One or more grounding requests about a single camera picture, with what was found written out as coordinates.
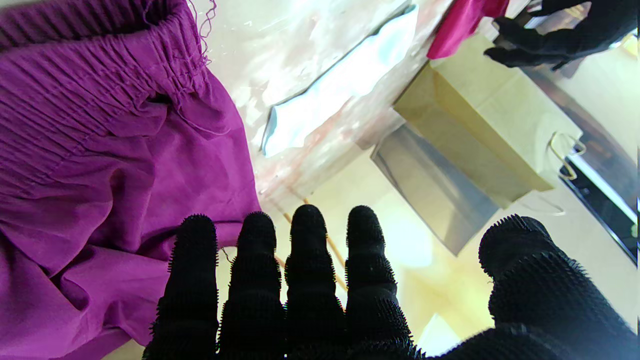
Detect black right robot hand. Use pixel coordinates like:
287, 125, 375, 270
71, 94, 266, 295
142, 204, 640, 360

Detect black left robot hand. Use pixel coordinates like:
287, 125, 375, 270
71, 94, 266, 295
484, 0, 640, 71

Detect red sock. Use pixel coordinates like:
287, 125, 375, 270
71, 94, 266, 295
426, 0, 511, 61

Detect kraft paper bag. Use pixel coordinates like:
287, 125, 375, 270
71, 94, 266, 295
392, 32, 587, 210

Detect purple shorts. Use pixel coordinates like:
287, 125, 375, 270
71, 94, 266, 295
0, 0, 263, 360

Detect light blue sock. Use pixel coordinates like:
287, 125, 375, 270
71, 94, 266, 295
260, 4, 420, 158

